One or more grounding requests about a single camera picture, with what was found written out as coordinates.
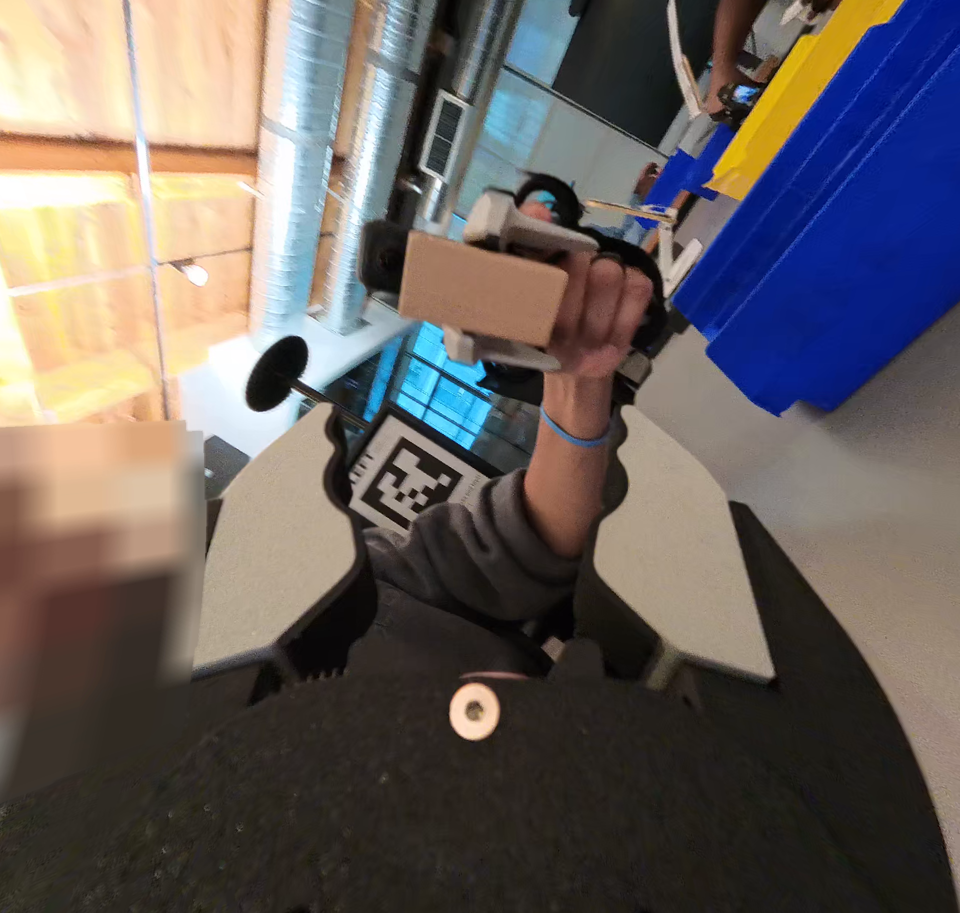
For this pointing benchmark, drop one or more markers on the black round stand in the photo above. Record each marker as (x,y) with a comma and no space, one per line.
(278,373)

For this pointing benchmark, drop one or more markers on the yellow plastic bin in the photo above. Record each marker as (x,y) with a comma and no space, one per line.
(810,81)

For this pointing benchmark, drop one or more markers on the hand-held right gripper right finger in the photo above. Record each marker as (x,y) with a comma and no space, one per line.
(683,553)

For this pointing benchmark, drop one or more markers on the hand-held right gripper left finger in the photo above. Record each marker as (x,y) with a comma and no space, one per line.
(278,553)

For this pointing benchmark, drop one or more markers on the silver ventilation duct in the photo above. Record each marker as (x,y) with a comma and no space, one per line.
(315,103)

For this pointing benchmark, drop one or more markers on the white air vent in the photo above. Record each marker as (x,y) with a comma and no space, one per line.
(443,133)

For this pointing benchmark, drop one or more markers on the printed marker board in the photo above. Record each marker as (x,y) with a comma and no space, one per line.
(405,478)

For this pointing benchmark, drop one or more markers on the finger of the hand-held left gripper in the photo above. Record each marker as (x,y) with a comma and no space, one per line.
(518,226)
(503,351)

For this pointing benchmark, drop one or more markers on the blue wristband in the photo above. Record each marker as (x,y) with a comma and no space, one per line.
(578,436)

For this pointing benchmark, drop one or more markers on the natural wooden block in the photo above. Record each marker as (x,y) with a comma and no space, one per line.
(483,291)

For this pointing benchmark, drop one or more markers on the person's left hand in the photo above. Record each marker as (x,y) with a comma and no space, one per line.
(600,321)

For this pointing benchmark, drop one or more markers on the black monitor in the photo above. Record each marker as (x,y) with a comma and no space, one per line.
(630,43)

